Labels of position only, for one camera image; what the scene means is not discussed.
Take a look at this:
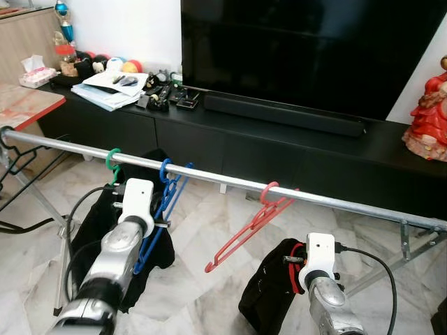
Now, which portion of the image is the blue plastic hanger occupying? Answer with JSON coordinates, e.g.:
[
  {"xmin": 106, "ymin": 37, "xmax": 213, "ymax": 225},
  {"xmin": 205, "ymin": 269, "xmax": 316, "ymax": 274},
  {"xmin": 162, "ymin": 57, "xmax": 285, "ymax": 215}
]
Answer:
[{"xmin": 133, "ymin": 159, "xmax": 195, "ymax": 275}]

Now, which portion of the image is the black shirt red trim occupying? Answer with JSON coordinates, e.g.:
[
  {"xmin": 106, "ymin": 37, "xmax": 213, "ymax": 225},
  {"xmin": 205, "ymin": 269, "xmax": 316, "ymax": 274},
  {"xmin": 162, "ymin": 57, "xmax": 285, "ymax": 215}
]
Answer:
[{"xmin": 238, "ymin": 237, "xmax": 308, "ymax": 335}]

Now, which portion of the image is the red plastic hanger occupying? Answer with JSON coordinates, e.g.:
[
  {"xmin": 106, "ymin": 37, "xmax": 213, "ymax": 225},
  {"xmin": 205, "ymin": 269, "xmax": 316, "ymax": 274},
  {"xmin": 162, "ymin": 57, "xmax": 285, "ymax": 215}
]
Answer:
[{"xmin": 205, "ymin": 181, "xmax": 300, "ymax": 273}]

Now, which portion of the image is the green plastic hanger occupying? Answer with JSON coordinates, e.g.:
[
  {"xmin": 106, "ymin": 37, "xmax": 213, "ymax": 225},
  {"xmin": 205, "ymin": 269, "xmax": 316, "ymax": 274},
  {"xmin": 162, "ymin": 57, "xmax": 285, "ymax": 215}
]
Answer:
[{"xmin": 105, "ymin": 148, "xmax": 123, "ymax": 186}]

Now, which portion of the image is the black t-shirt green logo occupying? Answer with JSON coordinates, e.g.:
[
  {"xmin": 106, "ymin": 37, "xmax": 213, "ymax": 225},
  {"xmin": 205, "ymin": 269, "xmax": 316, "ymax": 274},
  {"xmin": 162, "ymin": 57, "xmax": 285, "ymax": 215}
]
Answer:
[{"xmin": 70, "ymin": 149, "xmax": 175, "ymax": 311}]

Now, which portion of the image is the silver metal clothes rack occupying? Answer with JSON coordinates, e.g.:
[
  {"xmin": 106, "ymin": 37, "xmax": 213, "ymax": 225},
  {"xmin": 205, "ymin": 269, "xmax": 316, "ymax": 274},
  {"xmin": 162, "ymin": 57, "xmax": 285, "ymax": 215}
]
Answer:
[{"xmin": 0, "ymin": 127, "xmax": 447, "ymax": 315}]

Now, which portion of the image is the black low tv console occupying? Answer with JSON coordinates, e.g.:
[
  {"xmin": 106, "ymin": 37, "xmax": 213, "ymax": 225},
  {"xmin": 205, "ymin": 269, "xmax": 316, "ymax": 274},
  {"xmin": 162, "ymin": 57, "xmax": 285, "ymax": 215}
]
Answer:
[{"xmin": 38, "ymin": 77, "xmax": 447, "ymax": 221}]

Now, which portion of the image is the small black box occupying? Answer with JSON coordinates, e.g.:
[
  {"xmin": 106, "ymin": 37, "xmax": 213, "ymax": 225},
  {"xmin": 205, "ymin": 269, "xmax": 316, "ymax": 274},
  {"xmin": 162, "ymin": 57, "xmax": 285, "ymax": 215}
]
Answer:
[{"xmin": 176, "ymin": 96, "xmax": 200, "ymax": 111}]

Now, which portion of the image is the stack of white papers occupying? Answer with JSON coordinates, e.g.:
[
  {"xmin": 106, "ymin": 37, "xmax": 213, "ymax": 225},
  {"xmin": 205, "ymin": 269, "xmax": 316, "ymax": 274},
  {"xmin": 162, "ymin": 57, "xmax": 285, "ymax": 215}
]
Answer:
[{"xmin": 71, "ymin": 68, "xmax": 149, "ymax": 112}]

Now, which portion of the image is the black soundbar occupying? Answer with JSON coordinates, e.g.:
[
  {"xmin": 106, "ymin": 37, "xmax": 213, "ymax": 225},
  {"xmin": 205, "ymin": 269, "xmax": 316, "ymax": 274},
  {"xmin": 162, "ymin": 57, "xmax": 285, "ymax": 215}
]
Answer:
[{"xmin": 203, "ymin": 93, "xmax": 367, "ymax": 137}]

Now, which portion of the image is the black plush toy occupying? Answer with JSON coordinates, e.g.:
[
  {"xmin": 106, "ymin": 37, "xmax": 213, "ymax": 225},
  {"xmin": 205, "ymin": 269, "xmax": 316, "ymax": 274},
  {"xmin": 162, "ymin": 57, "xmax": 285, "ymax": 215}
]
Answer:
[{"xmin": 73, "ymin": 50, "xmax": 111, "ymax": 79}]

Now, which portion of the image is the marble folding table red edge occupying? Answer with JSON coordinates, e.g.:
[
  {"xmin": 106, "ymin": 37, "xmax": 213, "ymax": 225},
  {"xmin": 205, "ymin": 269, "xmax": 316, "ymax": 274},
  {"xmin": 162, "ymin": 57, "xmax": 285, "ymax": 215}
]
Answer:
[{"xmin": 0, "ymin": 82, "xmax": 68, "ymax": 235}]

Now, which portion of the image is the brown jar red lid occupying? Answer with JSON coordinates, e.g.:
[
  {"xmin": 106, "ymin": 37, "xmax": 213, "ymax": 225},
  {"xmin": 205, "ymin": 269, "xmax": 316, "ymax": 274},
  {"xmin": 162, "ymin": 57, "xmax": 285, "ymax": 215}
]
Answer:
[{"xmin": 56, "ymin": 43, "xmax": 79, "ymax": 77}]

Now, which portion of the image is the red laughing buddha statue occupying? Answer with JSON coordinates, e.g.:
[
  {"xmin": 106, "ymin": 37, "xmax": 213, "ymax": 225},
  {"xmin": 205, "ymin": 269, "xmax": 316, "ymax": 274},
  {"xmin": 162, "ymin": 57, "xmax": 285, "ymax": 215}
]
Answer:
[{"xmin": 403, "ymin": 56, "xmax": 447, "ymax": 161}]

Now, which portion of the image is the pink white tissue box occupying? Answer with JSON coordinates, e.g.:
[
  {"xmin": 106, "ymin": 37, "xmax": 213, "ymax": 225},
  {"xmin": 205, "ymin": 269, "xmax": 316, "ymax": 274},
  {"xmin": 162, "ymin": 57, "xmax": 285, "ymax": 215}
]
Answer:
[{"xmin": 19, "ymin": 54, "xmax": 59, "ymax": 88}]

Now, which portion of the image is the large black television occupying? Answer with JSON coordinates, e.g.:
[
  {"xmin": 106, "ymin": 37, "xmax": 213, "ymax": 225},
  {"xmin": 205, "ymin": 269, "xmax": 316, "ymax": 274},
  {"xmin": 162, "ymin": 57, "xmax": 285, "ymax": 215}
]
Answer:
[{"xmin": 180, "ymin": 0, "xmax": 447, "ymax": 121}]

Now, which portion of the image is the light wooden sideboard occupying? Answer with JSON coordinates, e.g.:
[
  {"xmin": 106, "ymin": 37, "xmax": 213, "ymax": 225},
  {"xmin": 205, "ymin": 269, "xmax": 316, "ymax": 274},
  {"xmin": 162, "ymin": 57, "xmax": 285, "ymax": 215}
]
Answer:
[{"xmin": 0, "ymin": 7, "xmax": 64, "ymax": 88}]

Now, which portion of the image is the blue gold trophy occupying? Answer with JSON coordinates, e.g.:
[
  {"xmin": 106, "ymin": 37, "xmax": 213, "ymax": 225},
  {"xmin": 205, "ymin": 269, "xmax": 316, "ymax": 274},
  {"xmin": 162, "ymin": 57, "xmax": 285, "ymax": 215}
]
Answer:
[{"xmin": 54, "ymin": 0, "xmax": 75, "ymax": 44}]

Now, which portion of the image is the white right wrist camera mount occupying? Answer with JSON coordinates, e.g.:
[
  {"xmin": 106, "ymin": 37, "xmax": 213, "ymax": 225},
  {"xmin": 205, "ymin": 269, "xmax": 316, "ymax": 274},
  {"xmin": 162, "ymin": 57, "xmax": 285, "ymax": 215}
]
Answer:
[{"xmin": 302, "ymin": 233, "xmax": 337, "ymax": 290}]

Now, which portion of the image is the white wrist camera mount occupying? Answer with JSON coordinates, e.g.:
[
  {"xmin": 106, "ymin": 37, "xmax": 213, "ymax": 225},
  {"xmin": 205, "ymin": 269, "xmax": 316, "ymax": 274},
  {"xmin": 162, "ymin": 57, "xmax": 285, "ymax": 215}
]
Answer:
[
  {"xmin": 302, "ymin": 233, "xmax": 337, "ymax": 290},
  {"xmin": 119, "ymin": 178, "xmax": 156, "ymax": 238}
]

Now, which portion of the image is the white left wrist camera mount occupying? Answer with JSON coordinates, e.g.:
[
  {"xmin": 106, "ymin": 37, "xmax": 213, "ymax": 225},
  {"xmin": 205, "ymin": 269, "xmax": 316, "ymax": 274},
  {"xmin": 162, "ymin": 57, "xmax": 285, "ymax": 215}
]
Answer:
[{"xmin": 119, "ymin": 178, "xmax": 156, "ymax": 238}]

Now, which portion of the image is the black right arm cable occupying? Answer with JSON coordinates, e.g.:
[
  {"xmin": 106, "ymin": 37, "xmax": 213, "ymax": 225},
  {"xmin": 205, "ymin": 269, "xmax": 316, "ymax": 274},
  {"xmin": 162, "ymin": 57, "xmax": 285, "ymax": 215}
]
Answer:
[{"xmin": 335, "ymin": 243, "xmax": 397, "ymax": 335}]

